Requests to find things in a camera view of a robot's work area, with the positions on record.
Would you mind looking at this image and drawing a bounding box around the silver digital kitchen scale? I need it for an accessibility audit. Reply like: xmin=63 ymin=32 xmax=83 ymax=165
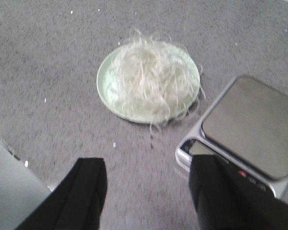
xmin=175 ymin=75 xmax=288 ymax=198

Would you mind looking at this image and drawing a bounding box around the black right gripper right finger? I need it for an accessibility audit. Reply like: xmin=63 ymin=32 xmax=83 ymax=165
xmin=189 ymin=155 xmax=288 ymax=230

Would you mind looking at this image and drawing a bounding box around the white vermicelli noodle bundle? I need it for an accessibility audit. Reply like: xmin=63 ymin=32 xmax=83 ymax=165
xmin=109 ymin=28 xmax=206 ymax=131

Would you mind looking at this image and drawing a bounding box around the pale green round plate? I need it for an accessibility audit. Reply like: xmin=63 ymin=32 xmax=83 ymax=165
xmin=96 ymin=44 xmax=201 ymax=125

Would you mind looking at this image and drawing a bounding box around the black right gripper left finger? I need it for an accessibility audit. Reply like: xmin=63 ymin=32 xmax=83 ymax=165
xmin=18 ymin=158 xmax=108 ymax=230

